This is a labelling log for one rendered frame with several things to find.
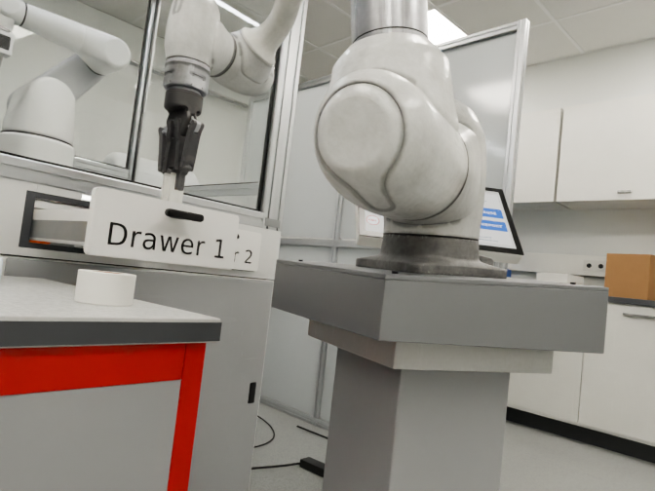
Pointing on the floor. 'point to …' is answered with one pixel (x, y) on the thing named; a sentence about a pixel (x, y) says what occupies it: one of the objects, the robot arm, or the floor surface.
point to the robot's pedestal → (418, 413)
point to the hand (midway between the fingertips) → (172, 191)
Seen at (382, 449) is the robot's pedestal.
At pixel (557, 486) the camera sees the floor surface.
